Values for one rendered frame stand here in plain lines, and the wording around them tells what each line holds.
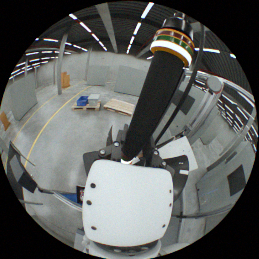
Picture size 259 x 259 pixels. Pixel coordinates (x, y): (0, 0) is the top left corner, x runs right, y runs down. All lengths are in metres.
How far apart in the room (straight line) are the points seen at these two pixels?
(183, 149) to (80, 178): 1.67
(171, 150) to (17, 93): 6.47
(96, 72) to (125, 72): 2.96
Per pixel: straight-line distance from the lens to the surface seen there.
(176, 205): 1.03
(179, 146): 0.57
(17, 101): 6.09
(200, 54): 0.20
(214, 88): 0.79
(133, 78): 5.57
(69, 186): 1.77
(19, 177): 0.70
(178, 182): 0.26
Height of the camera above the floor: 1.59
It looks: 42 degrees down
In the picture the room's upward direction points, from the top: 19 degrees clockwise
